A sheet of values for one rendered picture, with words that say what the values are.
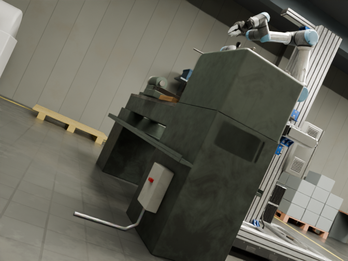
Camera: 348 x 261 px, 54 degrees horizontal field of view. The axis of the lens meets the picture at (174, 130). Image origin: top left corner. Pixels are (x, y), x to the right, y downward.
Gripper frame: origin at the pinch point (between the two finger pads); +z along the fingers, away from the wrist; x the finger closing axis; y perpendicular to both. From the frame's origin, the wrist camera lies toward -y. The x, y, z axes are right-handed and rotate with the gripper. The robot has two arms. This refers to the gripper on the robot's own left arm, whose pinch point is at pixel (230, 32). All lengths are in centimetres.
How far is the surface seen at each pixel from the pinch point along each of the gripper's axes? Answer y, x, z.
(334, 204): 355, -371, -328
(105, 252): -20, -72, 135
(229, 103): -26, -38, 41
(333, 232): 444, -481, -366
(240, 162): -18, -72, 46
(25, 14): 436, 224, 40
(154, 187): 3, -63, 93
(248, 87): -29, -35, 27
